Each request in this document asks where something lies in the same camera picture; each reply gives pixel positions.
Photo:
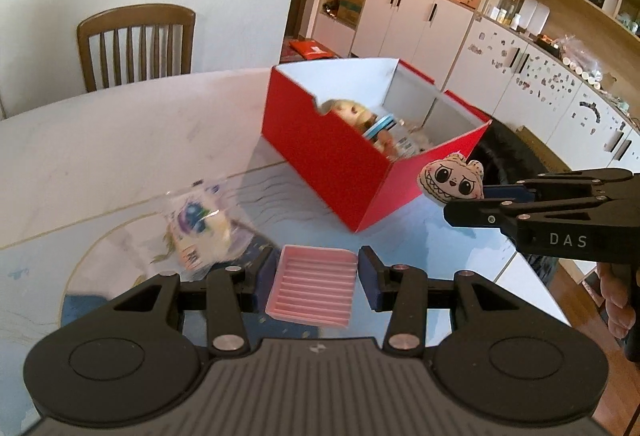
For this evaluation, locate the clear bun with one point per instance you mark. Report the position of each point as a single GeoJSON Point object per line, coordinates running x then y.
{"type": "Point", "coordinates": [200, 226]}

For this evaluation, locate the white cabinet with stickers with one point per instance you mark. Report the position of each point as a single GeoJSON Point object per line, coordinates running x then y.
{"type": "Point", "coordinates": [540, 96]}

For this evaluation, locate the white marble desktop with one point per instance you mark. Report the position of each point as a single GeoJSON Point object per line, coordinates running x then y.
{"type": "Point", "coordinates": [125, 141]}

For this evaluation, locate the red cardboard box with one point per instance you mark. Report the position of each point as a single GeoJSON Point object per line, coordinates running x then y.
{"type": "Point", "coordinates": [325, 166]}

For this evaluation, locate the small white bottle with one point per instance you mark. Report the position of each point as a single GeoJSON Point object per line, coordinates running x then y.
{"type": "Point", "coordinates": [515, 22]}

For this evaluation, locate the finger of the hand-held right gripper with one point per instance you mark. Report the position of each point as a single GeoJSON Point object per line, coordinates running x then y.
{"type": "Point", "coordinates": [505, 193]}
{"type": "Point", "coordinates": [480, 213]}

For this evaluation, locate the glass turntable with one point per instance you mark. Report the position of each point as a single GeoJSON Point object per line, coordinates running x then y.
{"type": "Point", "coordinates": [425, 256]}

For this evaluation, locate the person's right hand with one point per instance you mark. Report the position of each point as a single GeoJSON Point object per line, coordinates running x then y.
{"type": "Point", "coordinates": [615, 301]}

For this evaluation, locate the clear plastic bag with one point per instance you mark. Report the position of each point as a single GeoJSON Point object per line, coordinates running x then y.
{"type": "Point", "coordinates": [580, 50]}

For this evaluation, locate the white rectangular containers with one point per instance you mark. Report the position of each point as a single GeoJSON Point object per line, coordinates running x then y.
{"type": "Point", "coordinates": [535, 16]}

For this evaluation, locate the red packet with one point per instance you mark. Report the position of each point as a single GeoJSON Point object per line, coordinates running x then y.
{"type": "Point", "coordinates": [311, 49]}

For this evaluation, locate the brown cardboard box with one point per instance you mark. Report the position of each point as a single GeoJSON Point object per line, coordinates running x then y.
{"type": "Point", "coordinates": [352, 1]}

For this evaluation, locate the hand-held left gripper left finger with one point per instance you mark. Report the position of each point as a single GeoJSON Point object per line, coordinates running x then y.
{"type": "Point", "coordinates": [265, 286]}

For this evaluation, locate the brown wooden chair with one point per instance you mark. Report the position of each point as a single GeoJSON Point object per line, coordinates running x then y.
{"type": "Point", "coordinates": [135, 46]}

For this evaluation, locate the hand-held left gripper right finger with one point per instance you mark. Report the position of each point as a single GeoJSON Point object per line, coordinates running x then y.
{"type": "Point", "coordinates": [372, 283]}

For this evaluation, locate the pink ribbed soap dish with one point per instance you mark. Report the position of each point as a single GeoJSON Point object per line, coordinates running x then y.
{"type": "Point", "coordinates": [312, 286]}

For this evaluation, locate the monster face plush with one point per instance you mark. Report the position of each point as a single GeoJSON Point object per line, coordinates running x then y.
{"type": "Point", "coordinates": [450, 178]}

